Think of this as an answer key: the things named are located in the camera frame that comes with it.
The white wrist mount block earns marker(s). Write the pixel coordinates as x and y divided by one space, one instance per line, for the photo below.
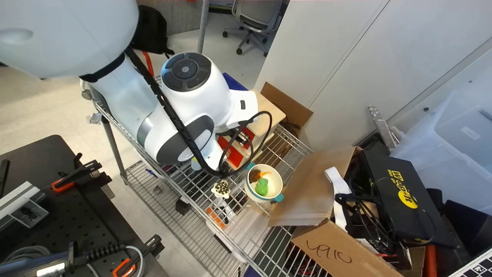
242 107

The orange brown toy food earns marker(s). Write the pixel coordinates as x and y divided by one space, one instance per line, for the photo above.
255 175

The grey office chair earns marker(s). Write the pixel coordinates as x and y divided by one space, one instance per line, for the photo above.
255 23

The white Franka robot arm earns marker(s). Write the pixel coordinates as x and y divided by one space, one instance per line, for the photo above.
127 101

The green toy vegetable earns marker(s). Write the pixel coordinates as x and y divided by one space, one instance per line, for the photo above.
261 186

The black case yellow logo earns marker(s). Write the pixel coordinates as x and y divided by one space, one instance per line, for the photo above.
404 200

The brown cardboard box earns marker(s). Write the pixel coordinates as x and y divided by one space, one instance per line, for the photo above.
312 189

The clear plastic storage bin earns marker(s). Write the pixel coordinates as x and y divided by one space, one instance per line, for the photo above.
450 143

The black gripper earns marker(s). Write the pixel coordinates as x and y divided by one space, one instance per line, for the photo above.
238 135

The red drawer with wooden knob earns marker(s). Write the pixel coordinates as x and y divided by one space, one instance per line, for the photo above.
235 160
227 149

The blue plastic bin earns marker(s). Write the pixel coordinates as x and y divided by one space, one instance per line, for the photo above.
235 81

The red tube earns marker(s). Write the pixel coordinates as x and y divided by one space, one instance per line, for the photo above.
430 261

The wooden two-drawer cabinet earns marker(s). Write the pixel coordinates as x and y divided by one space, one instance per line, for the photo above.
270 115

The silver metal rail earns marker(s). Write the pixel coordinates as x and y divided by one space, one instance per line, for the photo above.
382 124

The black rectangular device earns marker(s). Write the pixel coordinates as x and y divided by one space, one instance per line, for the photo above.
182 206

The black backpack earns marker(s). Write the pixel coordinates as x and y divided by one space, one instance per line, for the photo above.
150 27

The black tool case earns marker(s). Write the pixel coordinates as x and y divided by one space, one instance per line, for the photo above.
61 224

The silver aluminium profile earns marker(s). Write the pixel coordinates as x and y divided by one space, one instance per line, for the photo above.
20 200

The white keyboard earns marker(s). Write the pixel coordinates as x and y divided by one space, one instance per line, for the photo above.
476 264

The black white spotted toy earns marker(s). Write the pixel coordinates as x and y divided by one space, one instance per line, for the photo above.
221 187

